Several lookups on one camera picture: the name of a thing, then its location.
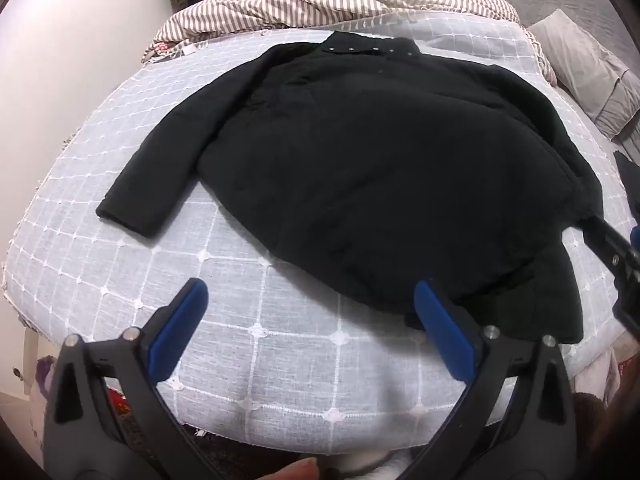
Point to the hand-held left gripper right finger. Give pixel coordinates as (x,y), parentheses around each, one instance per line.
(445,330)

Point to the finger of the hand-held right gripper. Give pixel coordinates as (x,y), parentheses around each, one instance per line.
(607,245)

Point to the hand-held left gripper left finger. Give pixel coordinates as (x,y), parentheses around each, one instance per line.
(180,330)

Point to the striped duvet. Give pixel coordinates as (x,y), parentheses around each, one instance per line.
(325,5)

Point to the purple cloth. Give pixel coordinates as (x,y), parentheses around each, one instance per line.
(46,367)

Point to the red patterned cloth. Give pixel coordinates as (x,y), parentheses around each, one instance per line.
(117,401)

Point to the pinkish cloth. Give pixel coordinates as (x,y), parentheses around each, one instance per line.
(602,365)

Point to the person's left hand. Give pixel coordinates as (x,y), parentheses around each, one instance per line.
(297,471)

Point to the bed with grey checked sheet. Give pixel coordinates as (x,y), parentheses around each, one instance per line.
(250,310)

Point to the black jacket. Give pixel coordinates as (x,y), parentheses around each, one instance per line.
(350,160)

